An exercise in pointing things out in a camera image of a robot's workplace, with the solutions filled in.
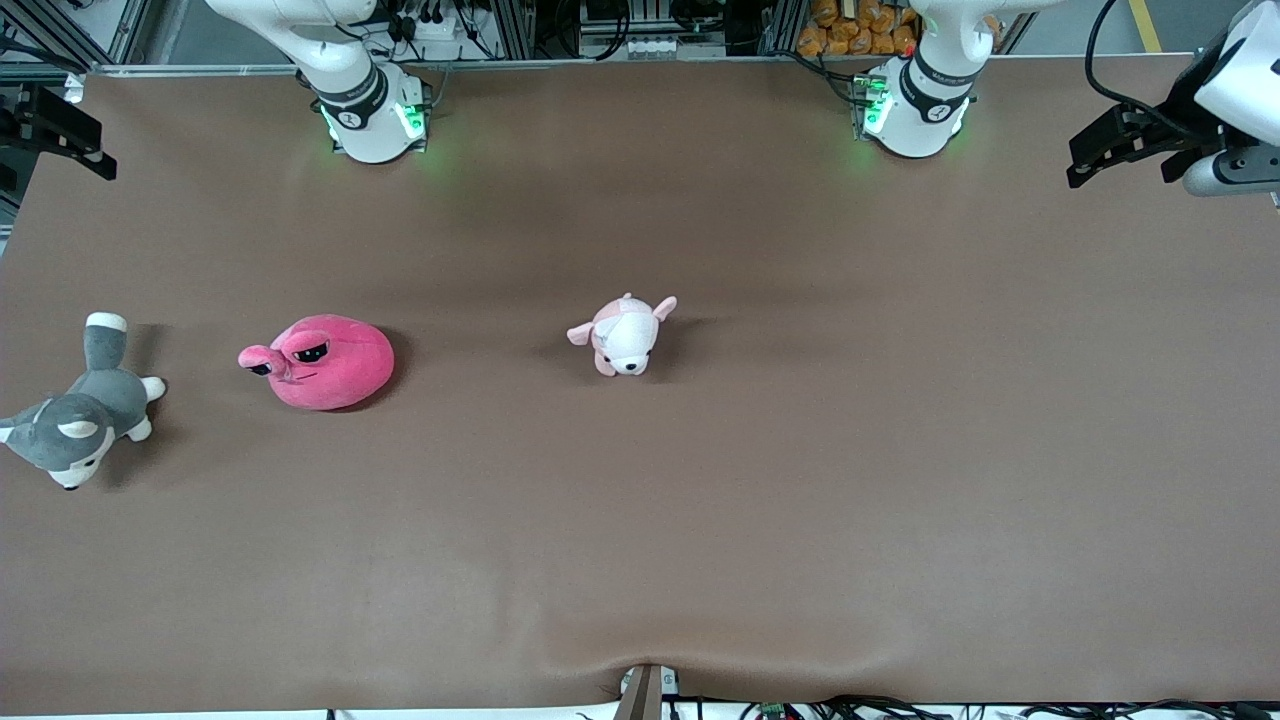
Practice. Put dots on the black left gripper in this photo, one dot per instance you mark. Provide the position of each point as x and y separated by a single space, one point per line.
1172 133

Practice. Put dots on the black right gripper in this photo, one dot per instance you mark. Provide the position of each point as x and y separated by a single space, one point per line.
30 118

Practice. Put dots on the round pink plush toy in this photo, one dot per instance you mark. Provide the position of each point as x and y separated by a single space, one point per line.
340 375

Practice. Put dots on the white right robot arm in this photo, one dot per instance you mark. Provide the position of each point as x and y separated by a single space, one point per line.
365 120

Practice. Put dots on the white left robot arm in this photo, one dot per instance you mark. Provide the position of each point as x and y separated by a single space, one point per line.
925 100

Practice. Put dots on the dark green round object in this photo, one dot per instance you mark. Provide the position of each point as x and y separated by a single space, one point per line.
40 55

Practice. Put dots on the grey white plush husky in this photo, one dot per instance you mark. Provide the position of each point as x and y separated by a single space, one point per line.
100 400

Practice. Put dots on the orange snack bags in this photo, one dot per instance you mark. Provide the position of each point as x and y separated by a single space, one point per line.
855 30

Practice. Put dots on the white power strip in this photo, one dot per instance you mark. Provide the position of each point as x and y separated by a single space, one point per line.
658 47

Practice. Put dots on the white pink plush dog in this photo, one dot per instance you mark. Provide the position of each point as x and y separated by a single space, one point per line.
625 345

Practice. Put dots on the brown table mat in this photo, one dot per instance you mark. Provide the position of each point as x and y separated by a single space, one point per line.
640 550

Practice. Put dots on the aluminium frame posts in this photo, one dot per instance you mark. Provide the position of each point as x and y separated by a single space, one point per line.
60 30

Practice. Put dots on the grey front camera mount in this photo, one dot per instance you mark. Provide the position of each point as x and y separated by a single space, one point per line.
645 695

